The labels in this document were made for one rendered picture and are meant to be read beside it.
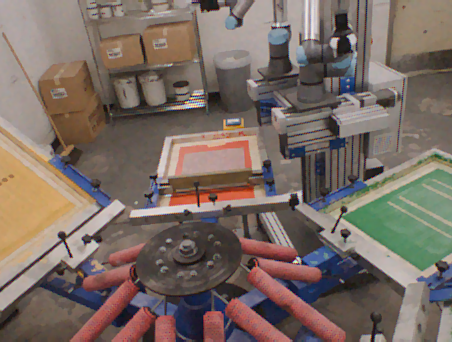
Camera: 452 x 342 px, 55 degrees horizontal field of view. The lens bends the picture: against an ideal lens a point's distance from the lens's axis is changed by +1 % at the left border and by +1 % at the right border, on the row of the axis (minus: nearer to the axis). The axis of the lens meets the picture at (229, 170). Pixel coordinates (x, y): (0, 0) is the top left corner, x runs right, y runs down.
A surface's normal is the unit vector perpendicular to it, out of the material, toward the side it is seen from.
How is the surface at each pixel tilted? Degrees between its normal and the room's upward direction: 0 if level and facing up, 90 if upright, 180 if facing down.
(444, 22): 90
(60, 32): 90
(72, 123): 90
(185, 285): 0
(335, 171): 90
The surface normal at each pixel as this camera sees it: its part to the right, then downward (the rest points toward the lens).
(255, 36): 0.01, 0.51
